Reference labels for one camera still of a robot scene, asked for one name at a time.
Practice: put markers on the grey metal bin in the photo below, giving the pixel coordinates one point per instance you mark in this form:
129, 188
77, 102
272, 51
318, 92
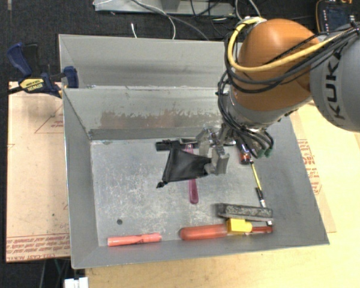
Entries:
132, 190

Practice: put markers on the brown cardboard board red print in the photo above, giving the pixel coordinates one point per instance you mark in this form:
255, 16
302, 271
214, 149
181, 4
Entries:
33, 175

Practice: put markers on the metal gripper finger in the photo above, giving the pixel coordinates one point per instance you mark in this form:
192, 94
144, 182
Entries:
220, 163
203, 144

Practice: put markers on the yellow and black thin stick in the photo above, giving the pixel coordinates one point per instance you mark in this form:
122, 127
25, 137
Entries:
257, 181

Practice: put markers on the yellow plastic block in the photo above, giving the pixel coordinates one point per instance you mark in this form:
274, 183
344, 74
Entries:
238, 225

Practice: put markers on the dark green flat block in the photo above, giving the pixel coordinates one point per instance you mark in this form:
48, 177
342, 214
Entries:
246, 211

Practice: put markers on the black cloth pouch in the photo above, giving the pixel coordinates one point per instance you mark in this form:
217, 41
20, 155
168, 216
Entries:
183, 166

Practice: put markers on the pink plastic tube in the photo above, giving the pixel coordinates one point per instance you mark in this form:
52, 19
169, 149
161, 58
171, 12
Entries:
193, 190

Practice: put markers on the salmon pink marker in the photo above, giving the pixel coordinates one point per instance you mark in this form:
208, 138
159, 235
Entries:
135, 239

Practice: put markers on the orange-red long plastic tool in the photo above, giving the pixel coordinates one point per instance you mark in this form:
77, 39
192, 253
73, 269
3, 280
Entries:
201, 232

